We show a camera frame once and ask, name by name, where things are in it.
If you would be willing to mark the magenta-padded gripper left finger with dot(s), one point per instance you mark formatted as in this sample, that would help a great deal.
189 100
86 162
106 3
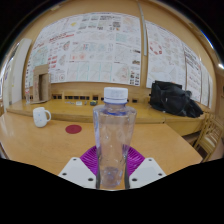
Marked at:
78 173

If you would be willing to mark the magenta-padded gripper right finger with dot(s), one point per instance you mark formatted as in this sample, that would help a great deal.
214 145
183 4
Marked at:
146 172

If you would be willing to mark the clear plastic water bottle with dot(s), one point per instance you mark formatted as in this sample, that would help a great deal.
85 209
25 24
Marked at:
114 140

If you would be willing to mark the flat round red coaster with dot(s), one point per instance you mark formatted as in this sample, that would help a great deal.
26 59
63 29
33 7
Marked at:
73 129

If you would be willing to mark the white ceramic mug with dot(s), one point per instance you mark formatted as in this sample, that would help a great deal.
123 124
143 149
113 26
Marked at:
40 117

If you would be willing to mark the small dark green object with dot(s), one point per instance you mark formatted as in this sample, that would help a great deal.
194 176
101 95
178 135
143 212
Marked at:
93 103

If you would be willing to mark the wooden chair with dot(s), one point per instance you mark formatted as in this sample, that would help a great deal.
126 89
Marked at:
210 136

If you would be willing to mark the black bag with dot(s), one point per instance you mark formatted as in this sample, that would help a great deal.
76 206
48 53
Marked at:
170 98

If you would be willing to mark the small red-labelled plastic bottle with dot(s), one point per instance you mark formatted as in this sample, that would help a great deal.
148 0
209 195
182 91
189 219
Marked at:
28 96

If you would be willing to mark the brown cardboard box stand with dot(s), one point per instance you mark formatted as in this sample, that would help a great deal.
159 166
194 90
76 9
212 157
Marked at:
36 83

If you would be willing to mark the narrow white text poster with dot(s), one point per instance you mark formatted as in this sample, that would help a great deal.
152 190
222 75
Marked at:
205 86
193 75

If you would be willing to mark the white door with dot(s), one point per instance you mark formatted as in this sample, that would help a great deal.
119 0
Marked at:
18 70

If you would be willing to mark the large white drawing poster board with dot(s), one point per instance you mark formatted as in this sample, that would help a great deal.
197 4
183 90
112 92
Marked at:
90 46

